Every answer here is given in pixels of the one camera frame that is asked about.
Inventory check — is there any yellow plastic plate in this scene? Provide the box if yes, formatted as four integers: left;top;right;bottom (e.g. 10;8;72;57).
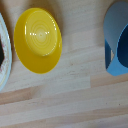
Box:
13;7;63;75

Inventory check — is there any blue plastic cup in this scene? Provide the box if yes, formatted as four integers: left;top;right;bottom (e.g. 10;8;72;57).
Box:
102;0;128;77

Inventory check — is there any white rimmed plate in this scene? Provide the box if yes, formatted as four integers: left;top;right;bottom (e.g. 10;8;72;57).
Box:
0;12;13;92

